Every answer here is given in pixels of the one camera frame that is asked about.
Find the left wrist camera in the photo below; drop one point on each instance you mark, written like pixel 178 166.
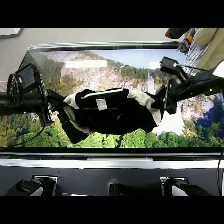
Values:
pixel 28 78

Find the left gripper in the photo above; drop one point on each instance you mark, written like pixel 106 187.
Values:
pixel 50 106

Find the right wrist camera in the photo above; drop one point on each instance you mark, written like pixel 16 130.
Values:
pixel 168 65

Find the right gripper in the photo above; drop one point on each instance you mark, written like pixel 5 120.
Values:
pixel 168 98

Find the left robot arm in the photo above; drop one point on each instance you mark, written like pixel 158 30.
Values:
pixel 20 100

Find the black jacket with white stripe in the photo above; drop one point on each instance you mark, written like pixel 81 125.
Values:
pixel 116 116

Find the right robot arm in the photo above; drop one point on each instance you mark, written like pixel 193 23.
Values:
pixel 203 83

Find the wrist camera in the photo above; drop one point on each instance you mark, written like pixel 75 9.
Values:
pixel 28 78
pixel 168 65

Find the heap of clothes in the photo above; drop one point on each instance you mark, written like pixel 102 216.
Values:
pixel 206 43

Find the silver frame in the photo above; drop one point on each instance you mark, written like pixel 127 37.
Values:
pixel 110 164

